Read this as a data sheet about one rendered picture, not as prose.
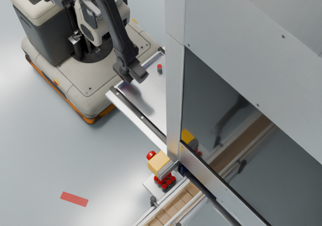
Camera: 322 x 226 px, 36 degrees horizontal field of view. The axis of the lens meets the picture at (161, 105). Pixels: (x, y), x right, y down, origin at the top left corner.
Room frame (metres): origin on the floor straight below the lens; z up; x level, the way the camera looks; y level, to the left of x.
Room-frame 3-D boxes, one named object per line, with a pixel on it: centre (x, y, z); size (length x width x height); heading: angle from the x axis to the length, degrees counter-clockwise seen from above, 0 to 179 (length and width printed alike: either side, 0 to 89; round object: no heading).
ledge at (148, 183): (0.55, -0.01, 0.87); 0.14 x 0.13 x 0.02; 41
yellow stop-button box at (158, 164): (0.60, 0.01, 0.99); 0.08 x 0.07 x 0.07; 41
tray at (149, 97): (0.94, -0.02, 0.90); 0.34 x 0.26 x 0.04; 41
